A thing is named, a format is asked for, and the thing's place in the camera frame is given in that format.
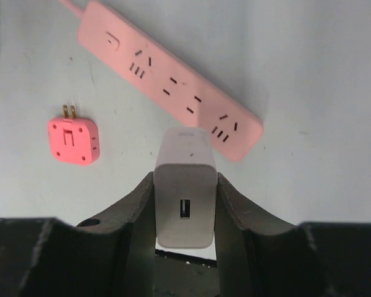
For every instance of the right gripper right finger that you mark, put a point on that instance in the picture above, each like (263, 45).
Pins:
(259, 254)

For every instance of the pink square adapter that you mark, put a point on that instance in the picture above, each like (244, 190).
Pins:
(72, 139)

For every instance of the pink power strip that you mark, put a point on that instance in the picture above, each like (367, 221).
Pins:
(165, 79)

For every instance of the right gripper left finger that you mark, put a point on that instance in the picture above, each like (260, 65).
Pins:
(109, 254)

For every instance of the white cube charger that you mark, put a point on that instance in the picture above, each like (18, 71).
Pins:
(185, 181)

